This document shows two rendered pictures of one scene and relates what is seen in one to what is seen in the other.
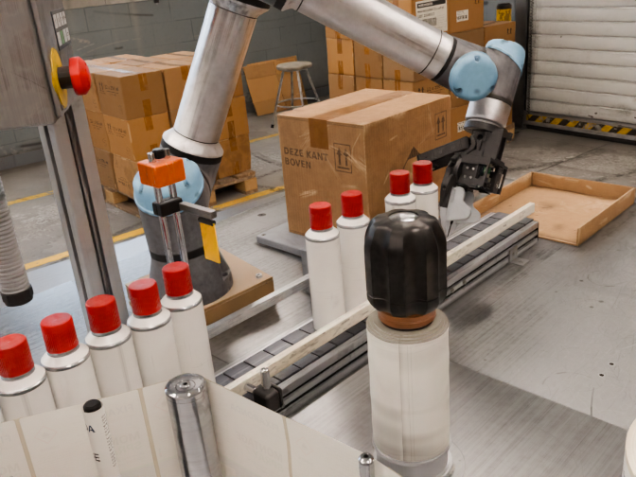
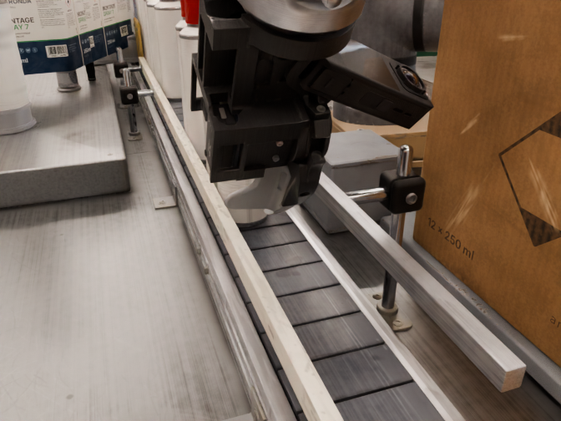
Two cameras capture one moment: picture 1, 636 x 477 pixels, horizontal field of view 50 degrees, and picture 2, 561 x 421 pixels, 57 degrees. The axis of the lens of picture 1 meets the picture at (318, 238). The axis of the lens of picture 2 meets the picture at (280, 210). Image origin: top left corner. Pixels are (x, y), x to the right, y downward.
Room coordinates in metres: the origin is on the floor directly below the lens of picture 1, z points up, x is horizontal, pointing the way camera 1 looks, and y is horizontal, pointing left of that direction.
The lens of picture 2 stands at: (1.34, -0.61, 1.14)
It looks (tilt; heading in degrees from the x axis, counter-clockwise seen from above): 27 degrees down; 116
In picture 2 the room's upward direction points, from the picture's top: straight up
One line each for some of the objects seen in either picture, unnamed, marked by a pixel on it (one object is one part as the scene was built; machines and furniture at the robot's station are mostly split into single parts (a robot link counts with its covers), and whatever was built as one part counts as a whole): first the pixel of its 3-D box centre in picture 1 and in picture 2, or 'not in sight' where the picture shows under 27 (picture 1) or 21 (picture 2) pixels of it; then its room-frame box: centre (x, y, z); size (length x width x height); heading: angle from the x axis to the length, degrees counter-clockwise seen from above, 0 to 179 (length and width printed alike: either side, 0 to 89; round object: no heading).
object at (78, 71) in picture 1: (74, 76); not in sight; (0.70, 0.23, 1.33); 0.04 x 0.03 x 0.04; 10
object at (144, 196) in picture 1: (173, 203); (386, 9); (1.12, 0.24, 1.04); 0.13 x 0.12 x 0.14; 1
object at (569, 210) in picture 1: (552, 204); not in sight; (1.46, -0.54, 0.85); 0.30 x 0.26 x 0.04; 134
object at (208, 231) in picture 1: (209, 239); not in sight; (0.81, 0.14, 1.09); 0.03 x 0.01 x 0.06; 44
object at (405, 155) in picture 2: not in sight; (374, 240); (1.25, -0.23, 0.91); 0.07 x 0.03 x 0.16; 44
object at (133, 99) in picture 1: (152, 127); not in sight; (4.61, 1.06, 0.45); 1.20 x 0.84 x 0.89; 38
